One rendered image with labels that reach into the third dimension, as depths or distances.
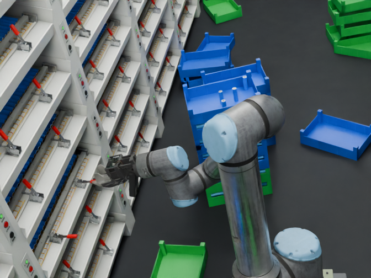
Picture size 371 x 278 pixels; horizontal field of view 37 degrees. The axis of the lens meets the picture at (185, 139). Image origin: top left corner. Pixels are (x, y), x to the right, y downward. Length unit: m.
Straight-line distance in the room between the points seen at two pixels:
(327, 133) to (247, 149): 1.50
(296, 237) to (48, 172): 0.85
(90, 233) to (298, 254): 0.84
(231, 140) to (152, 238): 1.22
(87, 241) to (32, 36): 0.81
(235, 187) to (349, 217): 1.07
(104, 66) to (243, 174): 1.10
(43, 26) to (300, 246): 1.11
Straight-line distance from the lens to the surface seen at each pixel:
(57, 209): 2.05
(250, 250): 1.68
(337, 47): 3.54
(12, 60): 1.79
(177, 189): 1.95
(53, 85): 2.00
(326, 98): 3.18
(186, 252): 2.44
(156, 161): 1.93
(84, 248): 2.20
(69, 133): 2.08
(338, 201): 2.58
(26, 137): 1.79
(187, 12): 4.08
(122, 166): 2.00
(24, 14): 1.97
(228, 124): 1.42
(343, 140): 2.88
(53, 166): 1.96
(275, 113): 1.49
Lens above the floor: 1.85
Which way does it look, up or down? 38 degrees down
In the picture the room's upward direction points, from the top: 13 degrees counter-clockwise
